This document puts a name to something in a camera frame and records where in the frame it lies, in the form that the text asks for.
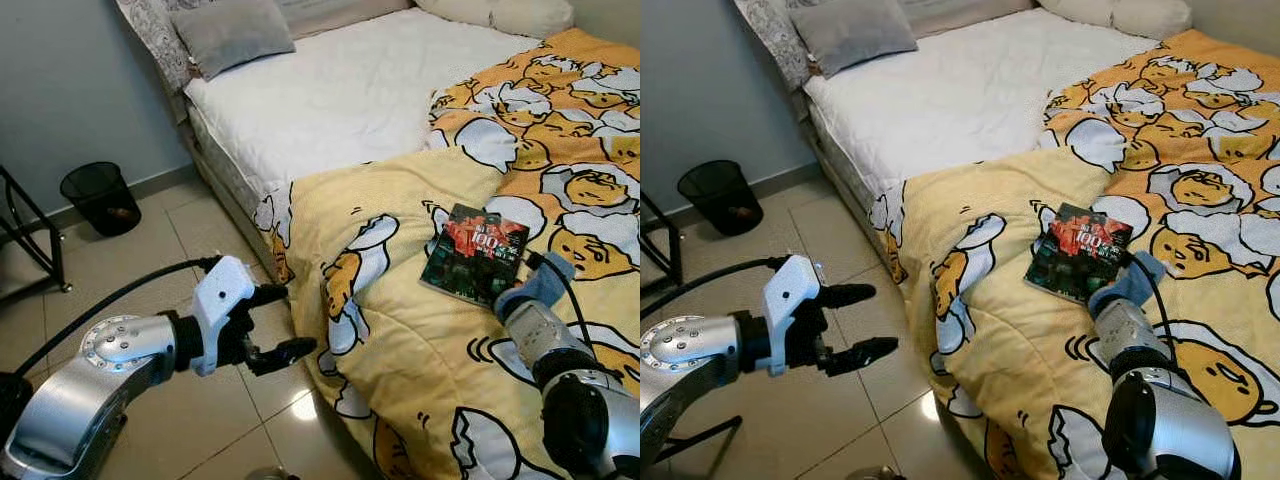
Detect dark book with red cover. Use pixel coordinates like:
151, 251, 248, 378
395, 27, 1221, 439
1024, 202, 1135, 306
420, 203, 531, 309

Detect printed grey padded headboard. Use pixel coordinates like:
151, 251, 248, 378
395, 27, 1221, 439
115, 0, 416, 96
733, 0, 1036, 96

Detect cream knotted bolster pillow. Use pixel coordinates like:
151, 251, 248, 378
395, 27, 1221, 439
1035, 0, 1193, 41
413, 0, 576, 41

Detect yellow orange cartoon duvet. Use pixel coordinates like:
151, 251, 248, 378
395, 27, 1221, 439
868, 28, 1280, 480
252, 28, 641, 480

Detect black metal frame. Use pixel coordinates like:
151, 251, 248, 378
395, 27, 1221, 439
640, 190, 685, 293
0, 165, 71, 296

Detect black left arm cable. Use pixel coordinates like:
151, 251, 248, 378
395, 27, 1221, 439
640, 255, 791, 321
0, 255, 221, 386

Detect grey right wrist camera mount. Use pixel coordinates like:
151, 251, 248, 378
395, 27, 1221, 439
493, 252, 577, 323
1088, 252, 1166, 319

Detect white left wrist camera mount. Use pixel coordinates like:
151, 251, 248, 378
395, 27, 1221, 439
192, 255, 257, 378
762, 254, 823, 378

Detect black metal stand leg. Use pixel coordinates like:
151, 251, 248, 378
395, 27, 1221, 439
648, 416, 747, 468

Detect grey pillow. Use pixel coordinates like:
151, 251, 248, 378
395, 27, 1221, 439
172, 0, 297, 81
790, 0, 919, 79

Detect white quilted mattress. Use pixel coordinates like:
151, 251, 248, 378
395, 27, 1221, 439
183, 8, 541, 216
803, 8, 1161, 201

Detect black mesh waste bin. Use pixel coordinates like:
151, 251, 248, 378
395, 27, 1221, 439
677, 159, 764, 238
60, 161, 143, 238

